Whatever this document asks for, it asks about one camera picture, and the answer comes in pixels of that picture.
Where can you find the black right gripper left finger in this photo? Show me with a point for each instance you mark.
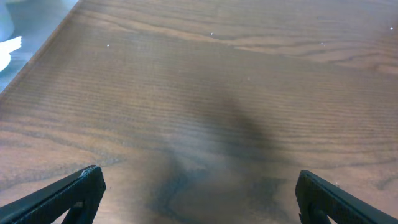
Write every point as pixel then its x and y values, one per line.
pixel 78 196

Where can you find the white object beyond table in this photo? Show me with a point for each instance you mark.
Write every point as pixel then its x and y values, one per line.
pixel 8 44

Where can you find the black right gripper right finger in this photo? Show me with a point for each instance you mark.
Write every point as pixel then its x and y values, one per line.
pixel 321 202

